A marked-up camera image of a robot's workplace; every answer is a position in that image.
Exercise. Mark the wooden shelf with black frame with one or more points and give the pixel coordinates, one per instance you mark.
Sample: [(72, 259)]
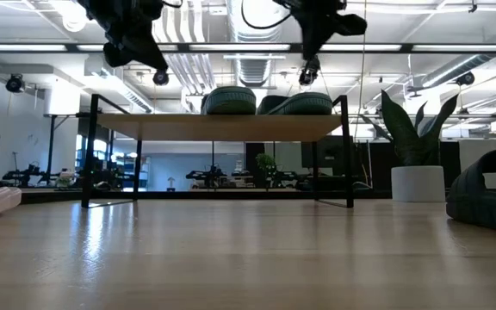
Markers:
[(222, 128)]

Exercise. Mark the green snake plant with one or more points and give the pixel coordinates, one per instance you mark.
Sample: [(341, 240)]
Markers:
[(407, 138)]

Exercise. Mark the black background robot arm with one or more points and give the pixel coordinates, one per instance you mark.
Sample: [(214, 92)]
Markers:
[(207, 176), (28, 174)]

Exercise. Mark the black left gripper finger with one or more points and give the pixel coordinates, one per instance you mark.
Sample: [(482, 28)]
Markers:
[(153, 56), (116, 55)]

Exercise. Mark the green rubber slide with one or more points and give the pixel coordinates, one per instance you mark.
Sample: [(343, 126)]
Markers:
[(231, 101), (308, 104)]

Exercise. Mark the white plant pot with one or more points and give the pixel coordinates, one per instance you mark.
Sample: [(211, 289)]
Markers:
[(418, 183)]

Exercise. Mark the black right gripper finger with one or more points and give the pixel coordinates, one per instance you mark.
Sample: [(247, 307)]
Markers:
[(314, 43), (351, 24)]

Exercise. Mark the black rubber slide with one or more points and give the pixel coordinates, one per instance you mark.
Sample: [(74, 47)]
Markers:
[(480, 206)]

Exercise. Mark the small green background plant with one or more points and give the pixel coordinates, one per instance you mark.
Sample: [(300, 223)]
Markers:
[(265, 161)]

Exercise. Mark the black hanging camera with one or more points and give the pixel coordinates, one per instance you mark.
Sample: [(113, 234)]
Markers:
[(309, 73)]

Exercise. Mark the black metal rig frame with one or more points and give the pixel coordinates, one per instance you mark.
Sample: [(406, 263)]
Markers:
[(183, 47)]

